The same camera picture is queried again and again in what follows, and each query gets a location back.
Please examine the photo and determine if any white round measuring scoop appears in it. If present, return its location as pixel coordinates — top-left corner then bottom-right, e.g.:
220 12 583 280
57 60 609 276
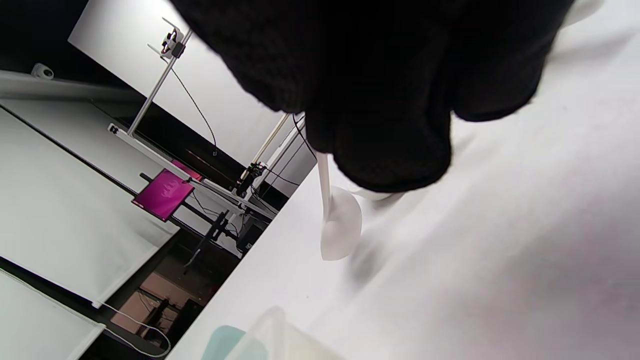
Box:
347 180 406 202

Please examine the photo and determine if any silver camera frame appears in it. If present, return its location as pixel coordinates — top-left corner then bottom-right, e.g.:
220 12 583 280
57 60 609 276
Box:
107 17 195 151

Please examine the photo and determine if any white coffee spoon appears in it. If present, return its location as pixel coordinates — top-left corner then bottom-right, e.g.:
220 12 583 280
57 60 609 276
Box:
316 152 364 262

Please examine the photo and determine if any white rod on silver stand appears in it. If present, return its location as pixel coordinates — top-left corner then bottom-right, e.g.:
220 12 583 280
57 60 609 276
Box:
241 112 293 184

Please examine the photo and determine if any person's right hand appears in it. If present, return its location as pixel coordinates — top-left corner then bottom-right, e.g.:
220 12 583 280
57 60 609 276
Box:
170 0 576 194

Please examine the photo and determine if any white blind cord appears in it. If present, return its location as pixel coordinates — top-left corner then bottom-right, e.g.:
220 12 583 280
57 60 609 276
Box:
92 299 172 359

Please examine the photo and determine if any mint green dessert spatula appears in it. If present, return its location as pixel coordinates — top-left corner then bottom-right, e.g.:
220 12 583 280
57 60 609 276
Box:
200 325 269 360

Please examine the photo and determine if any clear plastic sugar container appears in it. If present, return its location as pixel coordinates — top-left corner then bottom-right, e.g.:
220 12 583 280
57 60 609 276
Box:
235 306 347 360

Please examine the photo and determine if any magenta screen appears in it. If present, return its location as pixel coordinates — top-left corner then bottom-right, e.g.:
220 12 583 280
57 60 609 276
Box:
131 160 204 223

